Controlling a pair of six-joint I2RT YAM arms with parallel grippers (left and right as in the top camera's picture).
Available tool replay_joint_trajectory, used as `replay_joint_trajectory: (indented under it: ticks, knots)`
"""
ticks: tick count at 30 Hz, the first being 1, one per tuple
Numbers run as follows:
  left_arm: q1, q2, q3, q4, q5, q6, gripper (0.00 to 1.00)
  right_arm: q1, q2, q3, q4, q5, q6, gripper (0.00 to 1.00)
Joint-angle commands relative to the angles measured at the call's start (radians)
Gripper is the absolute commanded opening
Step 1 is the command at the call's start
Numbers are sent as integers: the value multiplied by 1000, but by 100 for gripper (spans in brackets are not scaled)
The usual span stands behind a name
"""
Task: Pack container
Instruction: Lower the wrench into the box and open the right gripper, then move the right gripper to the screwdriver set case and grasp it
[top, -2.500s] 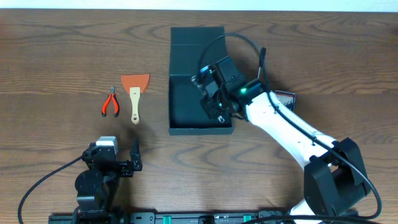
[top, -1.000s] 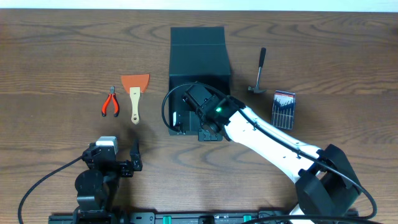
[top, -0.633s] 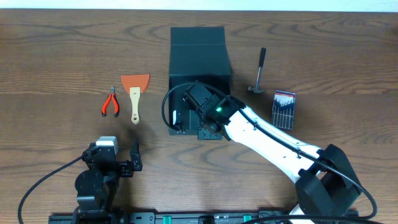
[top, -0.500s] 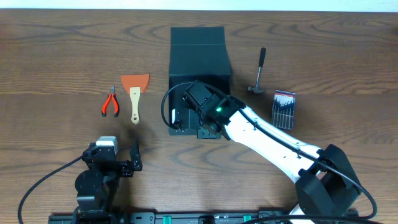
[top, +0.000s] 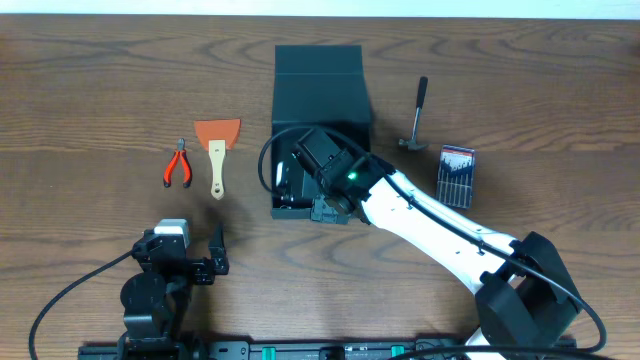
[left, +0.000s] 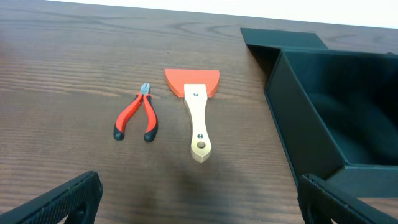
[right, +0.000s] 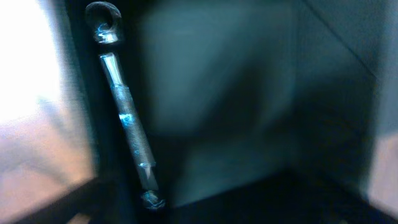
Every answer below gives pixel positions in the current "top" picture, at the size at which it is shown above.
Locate steel claw hammer black grip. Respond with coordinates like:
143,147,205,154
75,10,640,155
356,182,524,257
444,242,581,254
399,76,429,151

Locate orange scraper with wooden handle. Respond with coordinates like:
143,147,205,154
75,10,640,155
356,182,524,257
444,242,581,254
194,118,241,200

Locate screwdriver set case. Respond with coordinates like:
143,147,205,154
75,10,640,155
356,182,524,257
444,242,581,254
436,145,475,209

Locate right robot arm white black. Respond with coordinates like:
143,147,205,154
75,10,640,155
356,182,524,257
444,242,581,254
293,150,587,359

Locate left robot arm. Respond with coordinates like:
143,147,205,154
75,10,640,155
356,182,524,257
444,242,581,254
119,219,230,359

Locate dark green open box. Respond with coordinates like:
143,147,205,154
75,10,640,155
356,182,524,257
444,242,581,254
270,45,372,225

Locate red handled cutting pliers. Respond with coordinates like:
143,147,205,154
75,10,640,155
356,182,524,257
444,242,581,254
162,138,193,190

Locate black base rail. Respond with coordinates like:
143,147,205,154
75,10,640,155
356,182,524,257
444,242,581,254
77,338,461,360

